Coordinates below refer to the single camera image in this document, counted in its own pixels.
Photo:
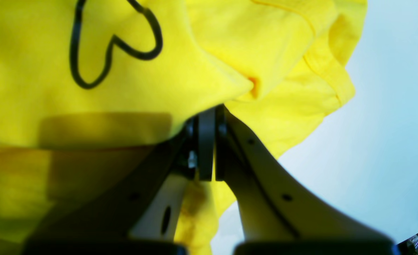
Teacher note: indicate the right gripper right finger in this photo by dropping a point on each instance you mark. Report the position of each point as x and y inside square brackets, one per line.
[279, 215]

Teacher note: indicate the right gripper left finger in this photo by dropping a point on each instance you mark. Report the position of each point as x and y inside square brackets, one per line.
[137, 216]

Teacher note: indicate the orange yellow t-shirt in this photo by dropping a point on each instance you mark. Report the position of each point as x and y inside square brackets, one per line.
[85, 85]

